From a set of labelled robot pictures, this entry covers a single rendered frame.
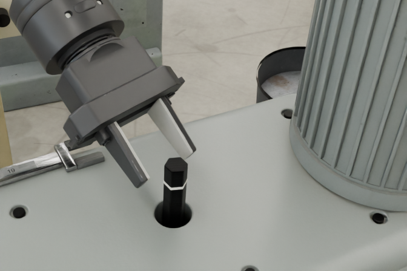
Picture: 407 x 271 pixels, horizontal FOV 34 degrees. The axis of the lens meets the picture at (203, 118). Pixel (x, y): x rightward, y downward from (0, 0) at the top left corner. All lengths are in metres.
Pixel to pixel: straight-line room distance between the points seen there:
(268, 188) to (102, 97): 0.20
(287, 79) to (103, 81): 2.56
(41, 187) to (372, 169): 0.32
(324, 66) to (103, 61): 0.21
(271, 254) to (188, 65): 3.41
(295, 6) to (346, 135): 4.04
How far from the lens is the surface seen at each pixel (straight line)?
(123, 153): 0.61
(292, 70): 3.22
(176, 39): 4.24
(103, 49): 0.63
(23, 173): 0.70
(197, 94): 3.81
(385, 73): 0.60
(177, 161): 0.62
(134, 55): 0.64
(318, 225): 0.67
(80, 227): 0.66
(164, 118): 0.65
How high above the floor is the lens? 2.39
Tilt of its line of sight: 41 degrees down
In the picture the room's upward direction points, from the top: 5 degrees clockwise
